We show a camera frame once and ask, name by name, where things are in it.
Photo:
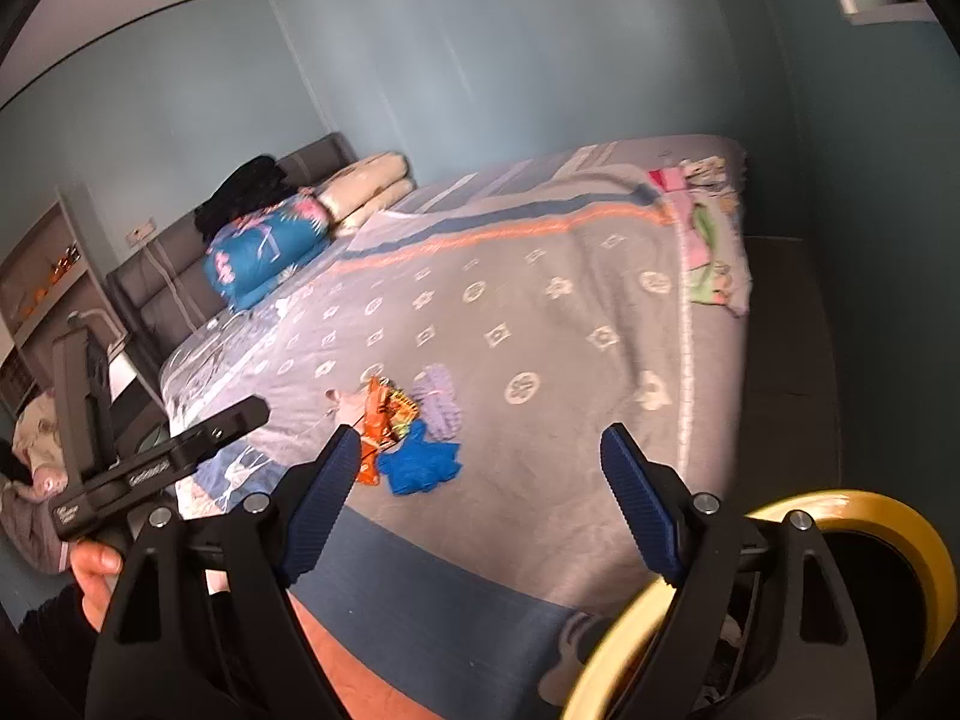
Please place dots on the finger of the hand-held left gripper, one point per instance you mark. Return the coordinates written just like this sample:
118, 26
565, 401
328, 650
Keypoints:
225, 431

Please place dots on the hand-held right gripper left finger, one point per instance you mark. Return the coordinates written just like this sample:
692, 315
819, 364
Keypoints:
322, 502

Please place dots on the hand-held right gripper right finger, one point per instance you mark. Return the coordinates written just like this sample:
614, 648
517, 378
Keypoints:
637, 502

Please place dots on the yellow rimmed trash bin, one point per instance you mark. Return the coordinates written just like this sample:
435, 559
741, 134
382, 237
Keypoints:
900, 532

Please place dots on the person's left forearm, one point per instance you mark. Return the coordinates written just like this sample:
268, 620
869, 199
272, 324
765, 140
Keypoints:
52, 630

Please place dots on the person's left hand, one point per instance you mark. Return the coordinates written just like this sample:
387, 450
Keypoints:
94, 577

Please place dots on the pale pink paper scrap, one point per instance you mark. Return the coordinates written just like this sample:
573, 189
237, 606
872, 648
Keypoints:
349, 405

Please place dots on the blue plastic glove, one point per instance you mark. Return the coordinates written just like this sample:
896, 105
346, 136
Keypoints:
420, 461

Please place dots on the orange snack wrapper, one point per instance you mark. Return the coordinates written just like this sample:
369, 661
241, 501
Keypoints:
382, 412

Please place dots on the pink printed cloth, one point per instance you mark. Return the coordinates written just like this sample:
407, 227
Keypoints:
30, 517

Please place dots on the grey padded headboard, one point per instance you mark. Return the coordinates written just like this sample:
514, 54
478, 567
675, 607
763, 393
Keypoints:
157, 292

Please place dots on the white shelf unit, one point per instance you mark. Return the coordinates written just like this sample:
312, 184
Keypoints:
45, 270

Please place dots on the purple knitted cloth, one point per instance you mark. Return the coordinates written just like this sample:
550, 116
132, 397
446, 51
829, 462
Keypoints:
439, 401

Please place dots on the blue floral pillow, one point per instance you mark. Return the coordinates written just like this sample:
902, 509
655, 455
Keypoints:
262, 247

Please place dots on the black cloth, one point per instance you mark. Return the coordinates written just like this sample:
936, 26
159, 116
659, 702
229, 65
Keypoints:
240, 195

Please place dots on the cartoon printed sheet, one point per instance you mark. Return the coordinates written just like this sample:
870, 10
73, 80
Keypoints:
709, 270

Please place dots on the cream folded blanket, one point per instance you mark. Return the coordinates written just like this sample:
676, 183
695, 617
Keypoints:
367, 187

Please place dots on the wall socket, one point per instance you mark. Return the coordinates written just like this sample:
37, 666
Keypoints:
141, 231

